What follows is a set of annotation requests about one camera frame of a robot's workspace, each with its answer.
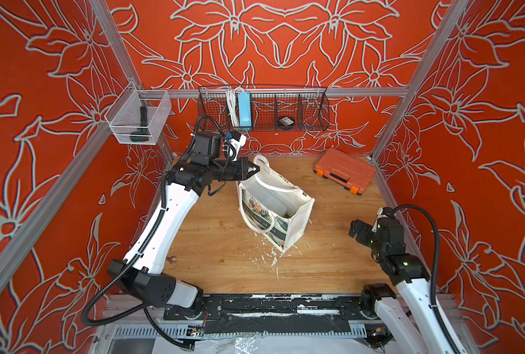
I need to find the light blue power bank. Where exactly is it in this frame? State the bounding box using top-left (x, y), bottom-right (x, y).
top-left (237, 91), bottom-right (252, 131)

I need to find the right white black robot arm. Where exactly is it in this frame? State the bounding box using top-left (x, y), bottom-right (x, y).
top-left (348, 204), bottom-right (466, 353)

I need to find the black wire wall basket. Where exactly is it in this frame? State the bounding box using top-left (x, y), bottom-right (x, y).
top-left (198, 85), bottom-right (331, 132)

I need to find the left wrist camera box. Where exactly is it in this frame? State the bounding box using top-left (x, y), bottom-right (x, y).
top-left (190, 131), bottom-right (247, 167)

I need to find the dark green flashlight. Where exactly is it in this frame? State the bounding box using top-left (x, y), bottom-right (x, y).
top-left (130, 106), bottom-right (150, 142)

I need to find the orange plastic tool case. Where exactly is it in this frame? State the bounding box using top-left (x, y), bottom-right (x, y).
top-left (314, 148), bottom-right (376, 196)

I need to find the white coiled cable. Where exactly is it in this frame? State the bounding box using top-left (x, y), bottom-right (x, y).
top-left (226, 88), bottom-right (240, 129)

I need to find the clear plastic wall bin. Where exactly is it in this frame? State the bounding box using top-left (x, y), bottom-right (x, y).
top-left (105, 83), bottom-right (172, 145)

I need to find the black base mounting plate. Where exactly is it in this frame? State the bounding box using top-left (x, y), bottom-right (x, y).
top-left (162, 294), bottom-right (389, 339)

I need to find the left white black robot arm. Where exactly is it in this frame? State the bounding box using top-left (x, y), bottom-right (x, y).
top-left (81, 157), bottom-right (260, 327)

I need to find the white printed canvas tote bag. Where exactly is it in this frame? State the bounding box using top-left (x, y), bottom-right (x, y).
top-left (237, 155), bottom-right (315, 253)

